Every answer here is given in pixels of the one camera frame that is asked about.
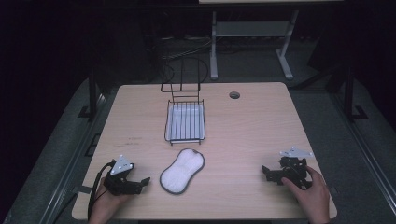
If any grey metal table frame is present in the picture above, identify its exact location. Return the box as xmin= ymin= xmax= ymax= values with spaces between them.
xmin=209 ymin=9 xmax=301 ymax=81

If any black wire rack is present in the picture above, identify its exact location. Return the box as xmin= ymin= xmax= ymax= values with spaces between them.
xmin=160 ymin=57 xmax=209 ymax=147

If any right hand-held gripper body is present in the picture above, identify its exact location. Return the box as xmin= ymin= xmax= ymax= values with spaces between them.
xmin=277 ymin=146 xmax=314 ymax=190

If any white sponge with grey edge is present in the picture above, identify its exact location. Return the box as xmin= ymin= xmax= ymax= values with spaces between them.
xmin=159 ymin=147 xmax=206 ymax=196

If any person's left hand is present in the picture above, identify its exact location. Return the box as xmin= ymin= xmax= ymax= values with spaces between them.
xmin=88 ymin=177 xmax=133 ymax=224

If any grey metal bracket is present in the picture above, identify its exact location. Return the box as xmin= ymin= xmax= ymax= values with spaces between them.
xmin=73 ymin=185 xmax=93 ymax=195

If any black cable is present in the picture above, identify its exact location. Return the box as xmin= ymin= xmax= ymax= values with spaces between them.
xmin=87 ymin=160 xmax=117 ymax=221

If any aluminium frame rail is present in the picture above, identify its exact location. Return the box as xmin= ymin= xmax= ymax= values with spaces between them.
xmin=328 ymin=91 xmax=396 ymax=208
xmin=38 ymin=90 xmax=118 ymax=224

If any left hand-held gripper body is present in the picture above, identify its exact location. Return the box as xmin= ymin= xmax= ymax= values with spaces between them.
xmin=103 ymin=154 xmax=138 ymax=197

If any black metal stand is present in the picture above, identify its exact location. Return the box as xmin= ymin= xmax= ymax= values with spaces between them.
xmin=340 ymin=66 xmax=369 ymax=123
xmin=77 ymin=66 xmax=105 ymax=119

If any person's right hand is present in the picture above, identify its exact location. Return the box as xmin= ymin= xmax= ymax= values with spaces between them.
xmin=280 ymin=165 xmax=332 ymax=224

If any bundle of floor cables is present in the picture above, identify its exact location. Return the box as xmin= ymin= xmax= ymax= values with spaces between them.
xmin=159 ymin=36 xmax=213 ymax=61

